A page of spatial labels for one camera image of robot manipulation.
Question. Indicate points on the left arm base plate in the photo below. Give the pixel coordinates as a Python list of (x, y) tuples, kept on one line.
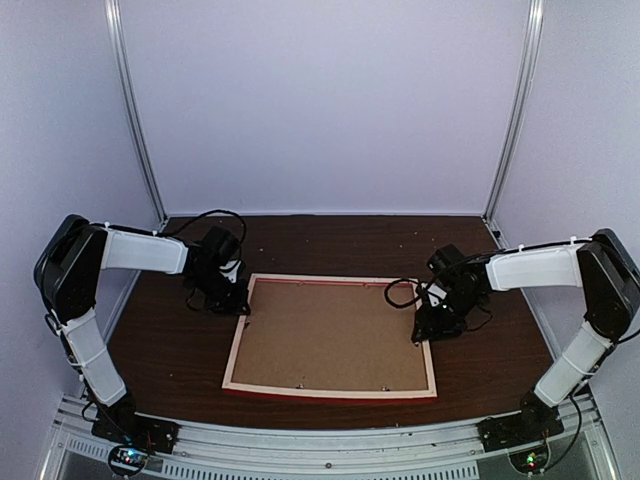
[(158, 436)]

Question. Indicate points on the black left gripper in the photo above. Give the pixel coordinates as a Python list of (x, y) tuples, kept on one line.
[(236, 305)]

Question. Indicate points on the right aluminium corner post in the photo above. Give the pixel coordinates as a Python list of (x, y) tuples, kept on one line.
[(525, 77)]

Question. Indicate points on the aluminium front rail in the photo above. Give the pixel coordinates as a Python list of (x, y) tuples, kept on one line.
[(452, 450)]

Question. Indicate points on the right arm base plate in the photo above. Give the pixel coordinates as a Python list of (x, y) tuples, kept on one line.
[(497, 433)]

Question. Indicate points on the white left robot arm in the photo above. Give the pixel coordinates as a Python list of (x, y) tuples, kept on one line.
[(68, 276)]

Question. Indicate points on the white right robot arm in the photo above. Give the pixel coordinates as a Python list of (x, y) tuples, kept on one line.
[(592, 282)]

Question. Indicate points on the aluminium corner post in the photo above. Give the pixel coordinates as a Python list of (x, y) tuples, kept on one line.
[(525, 77), (118, 42)]

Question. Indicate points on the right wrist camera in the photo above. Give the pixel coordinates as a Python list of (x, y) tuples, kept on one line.
[(433, 293)]

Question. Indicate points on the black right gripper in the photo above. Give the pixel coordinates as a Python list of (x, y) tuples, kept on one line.
[(431, 327)]

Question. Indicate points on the left aluminium corner post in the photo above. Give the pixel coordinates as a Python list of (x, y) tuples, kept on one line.
[(118, 42)]

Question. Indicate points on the pink wooden picture frame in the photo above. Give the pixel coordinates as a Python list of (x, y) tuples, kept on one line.
[(232, 360)]

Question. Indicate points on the brown backing board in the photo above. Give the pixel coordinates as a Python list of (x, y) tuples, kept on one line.
[(330, 330)]

